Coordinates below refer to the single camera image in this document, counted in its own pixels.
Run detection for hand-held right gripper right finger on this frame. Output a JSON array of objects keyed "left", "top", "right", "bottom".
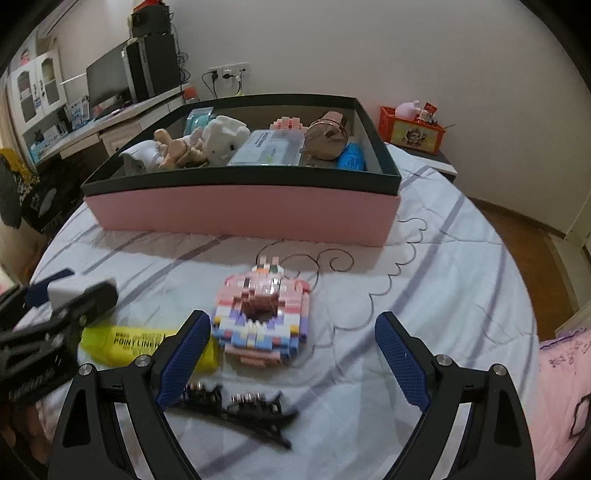
[{"left": 375, "top": 311, "right": 536, "bottom": 480}]

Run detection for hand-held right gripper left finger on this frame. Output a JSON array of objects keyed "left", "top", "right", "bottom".
[{"left": 46, "top": 310, "right": 212, "bottom": 480}]

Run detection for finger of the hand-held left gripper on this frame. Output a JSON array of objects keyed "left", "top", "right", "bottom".
[
  {"left": 52, "top": 279, "right": 119, "bottom": 334},
  {"left": 25, "top": 268, "right": 75, "bottom": 308}
]

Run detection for white charger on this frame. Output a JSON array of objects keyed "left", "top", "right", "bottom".
[{"left": 46, "top": 276, "right": 116, "bottom": 308}]

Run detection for yellow highlighter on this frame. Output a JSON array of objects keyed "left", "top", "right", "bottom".
[{"left": 79, "top": 324, "right": 221, "bottom": 372}]

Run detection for pink block doughnut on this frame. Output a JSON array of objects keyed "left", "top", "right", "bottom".
[{"left": 211, "top": 263, "right": 311, "bottom": 367}]

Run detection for pink box with black rim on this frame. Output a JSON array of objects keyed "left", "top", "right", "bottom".
[{"left": 81, "top": 95, "right": 402, "bottom": 247}]

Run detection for white rounded device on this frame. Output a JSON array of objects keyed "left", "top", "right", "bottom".
[{"left": 121, "top": 140, "right": 162, "bottom": 172}]

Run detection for small blonde doll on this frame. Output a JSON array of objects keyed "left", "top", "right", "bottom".
[{"left": 154, "top": 128, "right": 208, "bottom": 169}]

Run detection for blue oblong case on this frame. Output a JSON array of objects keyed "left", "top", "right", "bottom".
[{"left": 337, "top": 143, "right": 366, "bottom": 172}]

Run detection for white plush elephant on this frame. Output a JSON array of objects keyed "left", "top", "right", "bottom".
[{"left": 202, "top": 115, "right": 252, "bottom": 166}]

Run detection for teal tape dispenser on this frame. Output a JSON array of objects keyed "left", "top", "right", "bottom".
[{"left": 185, "top": 107, "right": 214, "bottom": 136}]

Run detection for clear plastic case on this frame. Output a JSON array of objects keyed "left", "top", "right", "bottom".
[{"left": 226, "top": 129, "right": 308, "bottom": 167}]

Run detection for rose gold cylinder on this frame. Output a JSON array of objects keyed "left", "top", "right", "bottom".
[{"left": 300, "top": 111, "right": 349, "bottom": 161}]

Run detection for pink block figure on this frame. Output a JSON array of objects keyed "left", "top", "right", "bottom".
[{"left": 270, "top": 116, "right": 305, "bottom": 134}]

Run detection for black hair clip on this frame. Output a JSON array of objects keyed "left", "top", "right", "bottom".
[
  {"left": 203, "top": 390, "right": 296, "bottom": 449},
  {"left": 178, "top": 382, "right": 225, "bottom": 409}
]

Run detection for black office chair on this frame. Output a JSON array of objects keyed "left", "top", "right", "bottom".
[{"left": 0, "top": 148, "right": 84, "bottom": 232}]

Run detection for pink printed cloth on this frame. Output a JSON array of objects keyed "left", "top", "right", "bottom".
[{"left": 538, "top": 323, "right": 591, "bottom": 480}]

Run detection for blue card stand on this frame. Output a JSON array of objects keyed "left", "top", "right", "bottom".
[{"left": 65, "top": 99, "right": 90, "bottom": 130}]

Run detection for white desk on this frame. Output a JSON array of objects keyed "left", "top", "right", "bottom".
[{"left": 21, "top": 85, "right": 190, "bottom": 162}]

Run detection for black low cabinet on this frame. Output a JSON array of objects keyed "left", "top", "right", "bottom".
[{"left": 385, "top": 138, "right": 458, "bottom": 181}]

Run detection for white glass-door cabinet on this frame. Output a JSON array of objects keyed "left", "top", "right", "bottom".
[{"left": 9, "top": 51, "right": 68, "bottom": 123}]

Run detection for black computer monitor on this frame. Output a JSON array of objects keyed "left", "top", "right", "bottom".
[{"left": 86, "top": 46, "right": 132, "bottom": 116}]

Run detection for red printed crate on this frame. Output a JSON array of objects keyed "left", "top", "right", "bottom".
[{"left": 379, "top": 105, "right": 451, "bottom": 154}]

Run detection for black computer tower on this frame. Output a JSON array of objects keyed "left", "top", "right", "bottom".
[{"left": 122, "top": 33, "right": 182, "bottom": 103}]

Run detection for black speaker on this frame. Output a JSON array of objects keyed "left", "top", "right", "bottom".
[{"left": 129, "top": 8, "right": 172, "bottom": 38}]

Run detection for wall power sockets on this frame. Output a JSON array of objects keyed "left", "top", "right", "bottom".
[{"left": 208, "top": 64, "right": 252, "bottom": 79}]

